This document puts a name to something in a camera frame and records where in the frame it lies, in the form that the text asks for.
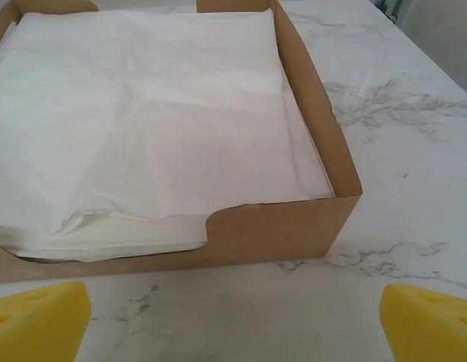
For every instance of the brown cardboard napkin tray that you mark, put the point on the brown cardboard napkin tray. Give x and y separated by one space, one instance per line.
278 234

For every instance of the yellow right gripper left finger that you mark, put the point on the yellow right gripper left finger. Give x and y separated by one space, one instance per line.
40 324

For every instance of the white paper napkin stack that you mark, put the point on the white paper napkin stack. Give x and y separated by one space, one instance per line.
150 124

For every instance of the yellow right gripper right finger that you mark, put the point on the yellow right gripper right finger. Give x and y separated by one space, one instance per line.
433 328

